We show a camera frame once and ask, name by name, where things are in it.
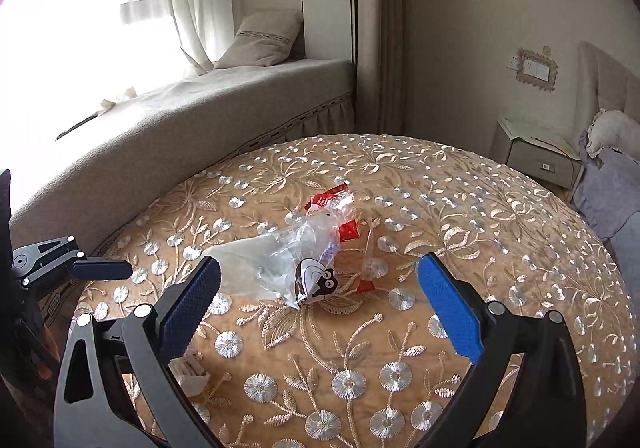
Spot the white pillow on bed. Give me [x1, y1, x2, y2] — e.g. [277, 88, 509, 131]
[586, 110, 640, 160]

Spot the white bedside nightstand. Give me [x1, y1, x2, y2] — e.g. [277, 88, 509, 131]
[489, 116, 582, 190]

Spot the white paper scrap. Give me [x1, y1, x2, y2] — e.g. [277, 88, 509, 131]
[168, 354, 210, 397]

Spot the beige tufted headboard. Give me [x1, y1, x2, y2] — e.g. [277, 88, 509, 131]
[573, 42, 639, 142]

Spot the bed with lavender blanket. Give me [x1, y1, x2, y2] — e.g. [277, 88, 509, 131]
[572, 129, 640, 289]

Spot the beige window seat cushion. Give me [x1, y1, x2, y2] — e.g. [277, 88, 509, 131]
[10, 59, 355, 253]

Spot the framed wall switch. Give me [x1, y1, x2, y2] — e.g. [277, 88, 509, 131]
[506, 48, 559, 93]

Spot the beige throw pillow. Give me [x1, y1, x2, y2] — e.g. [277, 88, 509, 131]
[216, 9, 303, 69]

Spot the clear plastic bag wrapper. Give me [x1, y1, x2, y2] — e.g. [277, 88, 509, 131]
[205, 182, 360, 309]

